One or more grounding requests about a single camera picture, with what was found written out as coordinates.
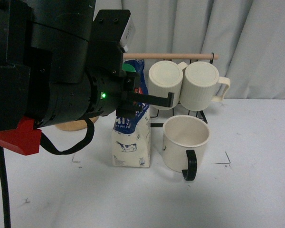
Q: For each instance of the cream smiley mug black handle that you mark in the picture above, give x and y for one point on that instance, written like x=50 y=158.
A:
x=185 y=139

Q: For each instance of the wooden mug tree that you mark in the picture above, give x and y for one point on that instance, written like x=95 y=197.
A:
x=72 y=126

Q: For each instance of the grey curtain backdrop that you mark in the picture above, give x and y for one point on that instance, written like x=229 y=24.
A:
x=247 y=35

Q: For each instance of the black wire cup rack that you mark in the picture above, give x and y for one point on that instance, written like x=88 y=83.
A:
x=171 y=56

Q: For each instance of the cream ribbed mug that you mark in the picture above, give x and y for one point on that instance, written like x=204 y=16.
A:
x=202 y=85
x=164 y=77

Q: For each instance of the cream ribbed mug left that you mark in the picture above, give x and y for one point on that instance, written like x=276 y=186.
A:
x=164 y=77

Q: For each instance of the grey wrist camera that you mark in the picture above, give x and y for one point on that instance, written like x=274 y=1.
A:
x=127 y=36

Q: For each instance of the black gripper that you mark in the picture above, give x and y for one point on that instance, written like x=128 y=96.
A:
x=112 y=88

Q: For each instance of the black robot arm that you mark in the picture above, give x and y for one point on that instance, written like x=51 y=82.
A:
x=61 y=61

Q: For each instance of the blue white milk carton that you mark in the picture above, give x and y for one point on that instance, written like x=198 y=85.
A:
x=131 y=140

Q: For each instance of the cream ribbed mug right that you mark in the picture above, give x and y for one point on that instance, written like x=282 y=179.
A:
x=202 y=85

